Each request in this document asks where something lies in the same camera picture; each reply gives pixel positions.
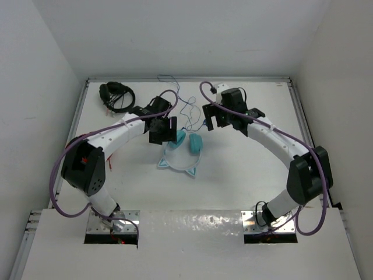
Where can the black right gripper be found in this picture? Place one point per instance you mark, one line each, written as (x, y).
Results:
(211, 111)

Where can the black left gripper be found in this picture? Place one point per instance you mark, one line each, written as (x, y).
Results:
(169, 135)

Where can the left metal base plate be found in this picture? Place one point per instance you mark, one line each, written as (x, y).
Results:
(126, 225)

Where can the metal base plate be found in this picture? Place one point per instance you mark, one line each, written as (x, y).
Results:
(126, 225)
(253, 223)

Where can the teal cat-ear headphones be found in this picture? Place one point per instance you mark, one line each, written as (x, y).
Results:
(183, 155)

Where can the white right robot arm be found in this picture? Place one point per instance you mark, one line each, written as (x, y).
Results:
(309, 172)

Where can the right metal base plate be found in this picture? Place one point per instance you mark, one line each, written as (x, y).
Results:
(253, 223)

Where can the red headphones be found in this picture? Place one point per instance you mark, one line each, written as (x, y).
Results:
(109, 162)

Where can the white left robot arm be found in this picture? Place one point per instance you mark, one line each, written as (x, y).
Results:
(84, 164)

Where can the black headphones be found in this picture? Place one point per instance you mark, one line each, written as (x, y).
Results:
(112, 92)

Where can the white front cover board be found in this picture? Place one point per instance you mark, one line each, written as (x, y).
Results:
(187, 245)

